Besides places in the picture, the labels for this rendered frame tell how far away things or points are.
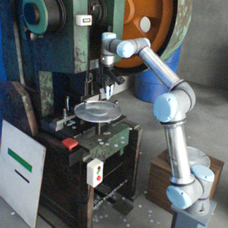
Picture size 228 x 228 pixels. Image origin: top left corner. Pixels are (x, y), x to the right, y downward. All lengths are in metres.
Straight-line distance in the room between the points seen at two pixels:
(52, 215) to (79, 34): 1.23
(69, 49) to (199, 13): 3.58
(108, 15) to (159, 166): 1.06
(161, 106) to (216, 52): 3.58
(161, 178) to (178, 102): 0.91
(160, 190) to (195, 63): 3.17
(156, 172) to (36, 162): 0.83
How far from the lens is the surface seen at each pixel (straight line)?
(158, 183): 1.97
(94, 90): 1.51
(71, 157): 1.33
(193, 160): 1.95
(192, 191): 1.27
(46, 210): 2.00
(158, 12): 1.66
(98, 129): 1.56
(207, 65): 4.73
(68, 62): 1.36
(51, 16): 1.25
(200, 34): 4.71
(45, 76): 1.62
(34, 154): 1.71
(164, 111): 1.12
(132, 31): 1.76
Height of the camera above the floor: 1.47
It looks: 27 degrees down
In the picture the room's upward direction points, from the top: 4 degrees clockwise
